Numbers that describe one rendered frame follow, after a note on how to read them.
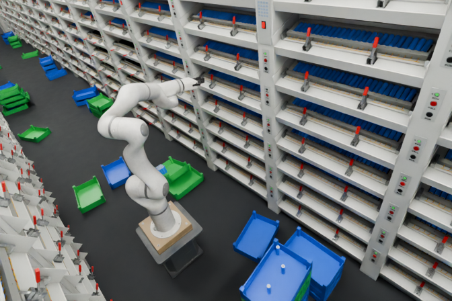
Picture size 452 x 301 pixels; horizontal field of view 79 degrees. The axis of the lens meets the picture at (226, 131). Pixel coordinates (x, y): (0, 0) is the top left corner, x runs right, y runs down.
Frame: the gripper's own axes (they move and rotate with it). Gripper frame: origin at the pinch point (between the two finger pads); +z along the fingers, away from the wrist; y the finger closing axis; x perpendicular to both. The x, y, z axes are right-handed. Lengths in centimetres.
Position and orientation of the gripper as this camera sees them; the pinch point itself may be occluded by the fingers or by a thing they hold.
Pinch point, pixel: (200, 80)
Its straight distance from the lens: 177.7
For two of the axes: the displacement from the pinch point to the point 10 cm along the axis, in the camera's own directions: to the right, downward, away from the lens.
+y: 6.9, 3.7, -6.2
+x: 0.2, -8.7, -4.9
